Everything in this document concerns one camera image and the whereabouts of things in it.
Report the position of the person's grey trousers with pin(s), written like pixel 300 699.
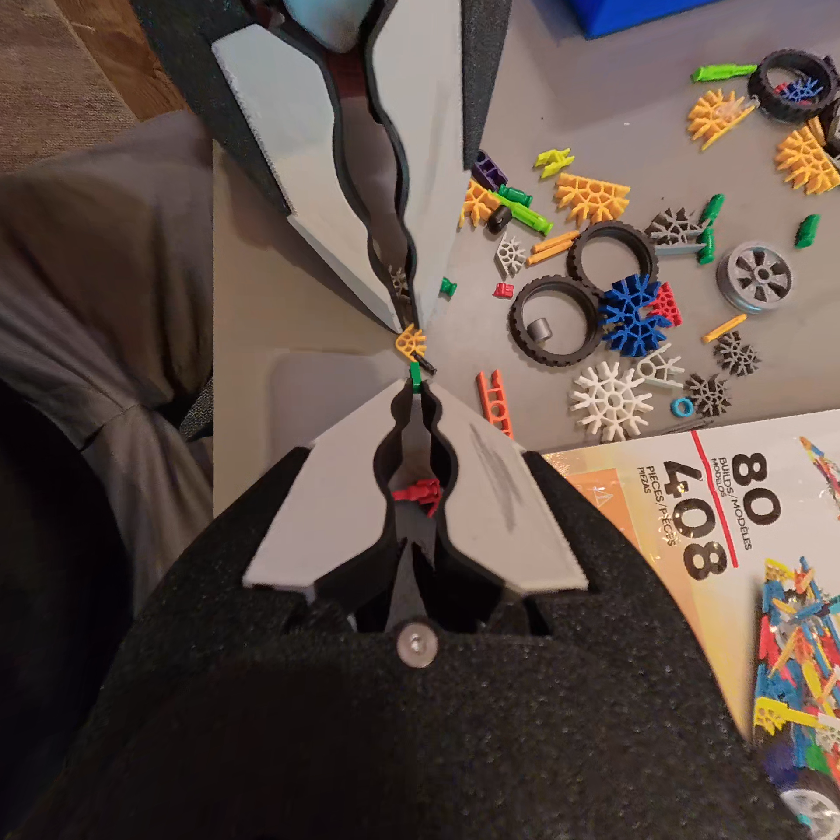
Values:
pixel 98 262

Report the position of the light grey fan connector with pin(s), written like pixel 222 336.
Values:
pixel 398 283

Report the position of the small light grey connector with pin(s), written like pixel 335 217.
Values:
pixel 512 254

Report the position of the red fan connector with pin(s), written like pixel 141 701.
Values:
pixel 666 305

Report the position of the blue plastic bin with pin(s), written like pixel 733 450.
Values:
pixel 623 16

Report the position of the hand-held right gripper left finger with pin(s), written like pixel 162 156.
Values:
pixel 315 518

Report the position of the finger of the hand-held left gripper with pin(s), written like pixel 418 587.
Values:
pixel 289 131
pixel 426 98

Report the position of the black rubber tyre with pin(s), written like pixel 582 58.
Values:
pixel 518 321
pixel 613 229
pixel 758 85

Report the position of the black tyre with grey hub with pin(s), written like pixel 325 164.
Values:
pixel 835 128

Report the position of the yellow rod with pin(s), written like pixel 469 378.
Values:
pixel 548 253
pixel 558 239
pixel 724 328

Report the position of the short dark green rod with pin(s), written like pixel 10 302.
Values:
pixel 448 287
pixel 807 231
pixel 515 195
pixel 706 246
pixel 712 208

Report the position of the printed toy packaging bag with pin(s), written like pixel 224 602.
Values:
pixel 754 590

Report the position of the green clip connector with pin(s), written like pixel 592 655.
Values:
pixel 415 377

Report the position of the black spacer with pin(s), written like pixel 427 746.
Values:
pixel 500 218

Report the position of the dark grey fan connector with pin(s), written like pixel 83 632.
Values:
pixel 673 226

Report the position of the white snowflake connector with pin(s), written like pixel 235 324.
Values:
pixel 610 400

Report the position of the thin grey rod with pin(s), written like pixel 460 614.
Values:
pixel 689 426

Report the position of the lime clip connector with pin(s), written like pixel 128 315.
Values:
pixel 553 162

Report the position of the grey wheel hub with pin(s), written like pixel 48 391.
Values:
pixel 738 262

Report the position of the small red clip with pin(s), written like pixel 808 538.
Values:
pixel 503 290

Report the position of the silver spacer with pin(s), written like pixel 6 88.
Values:
pixel 541 329

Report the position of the orange connector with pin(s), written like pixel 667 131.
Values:
pixel 495 403

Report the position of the small yellow connector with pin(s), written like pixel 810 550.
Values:
pixel 410 341

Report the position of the yellow fan connector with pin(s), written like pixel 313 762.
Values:
pixel 807 161
pixel 590 197
pixel 478 205
pixel 715 118

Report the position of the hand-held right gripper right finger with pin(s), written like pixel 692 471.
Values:
pixel 505 518

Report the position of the dark grey snowflake connector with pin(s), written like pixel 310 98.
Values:
pixel 736 354
pixel 707 396

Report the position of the short black rod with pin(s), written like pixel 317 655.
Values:
pixel 428 365

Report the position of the person's black top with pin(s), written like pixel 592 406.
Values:
pixel 39 590

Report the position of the purple connector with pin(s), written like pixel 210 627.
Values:
pixel 491 172

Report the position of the red connector with rod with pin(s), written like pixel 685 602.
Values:
pixel 413 493

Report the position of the white fan connector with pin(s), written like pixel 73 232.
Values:
pixel 659 367

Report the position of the lime green rod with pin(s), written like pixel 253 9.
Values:
pixel 722 72
pixel 531 218

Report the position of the small blue connector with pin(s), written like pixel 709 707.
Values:
pixel 800 90

